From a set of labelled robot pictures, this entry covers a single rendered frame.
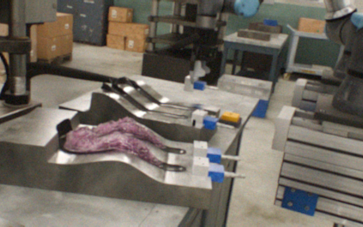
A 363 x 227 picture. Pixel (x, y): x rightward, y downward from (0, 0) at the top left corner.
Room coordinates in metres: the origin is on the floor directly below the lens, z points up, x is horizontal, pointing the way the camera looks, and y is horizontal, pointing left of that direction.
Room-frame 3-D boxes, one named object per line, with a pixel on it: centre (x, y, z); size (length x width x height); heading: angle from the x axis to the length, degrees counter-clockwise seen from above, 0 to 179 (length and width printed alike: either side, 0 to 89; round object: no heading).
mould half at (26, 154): (0.91, 0.15, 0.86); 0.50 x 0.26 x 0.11; 90
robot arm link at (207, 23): (1.46, -0.07, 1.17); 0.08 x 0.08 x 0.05
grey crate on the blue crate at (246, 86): (4.47, -0.77, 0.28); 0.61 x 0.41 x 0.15; 74
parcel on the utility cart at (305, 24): (6.91, -2.15, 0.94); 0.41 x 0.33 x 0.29; 81
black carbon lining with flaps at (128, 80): (1.26, 0.11, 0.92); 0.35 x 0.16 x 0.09; 72
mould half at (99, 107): (1.28, 0.12, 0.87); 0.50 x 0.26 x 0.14; 72
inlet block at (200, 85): (1.45, -0.09, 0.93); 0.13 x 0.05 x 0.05; 72
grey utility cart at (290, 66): (6.85, -2.30, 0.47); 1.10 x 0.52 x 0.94; 81
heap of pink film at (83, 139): (0.92, 0.15, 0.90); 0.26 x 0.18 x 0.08; 90
